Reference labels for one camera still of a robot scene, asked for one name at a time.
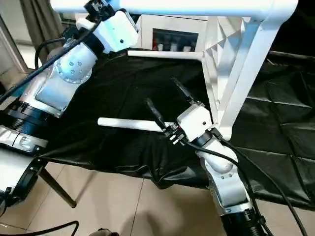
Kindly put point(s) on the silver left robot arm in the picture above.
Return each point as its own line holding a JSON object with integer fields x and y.
{"x": 54, "y": 88}

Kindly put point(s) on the white upturned plastic table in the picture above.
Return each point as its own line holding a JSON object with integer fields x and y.
{"x": 236, "y": 73}

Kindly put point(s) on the black metal stand leg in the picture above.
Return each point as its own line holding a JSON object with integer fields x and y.
{"x": 56, "y": 187}

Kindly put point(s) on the white glass-door cabinet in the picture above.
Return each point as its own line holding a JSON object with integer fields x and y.
{"x": 172, "y": 32}

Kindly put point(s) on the black work mat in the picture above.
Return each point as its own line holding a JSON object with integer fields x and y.
{"x": 123, "y": 88}

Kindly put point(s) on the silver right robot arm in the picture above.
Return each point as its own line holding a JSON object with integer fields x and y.
{"x": 226, "y": 172}

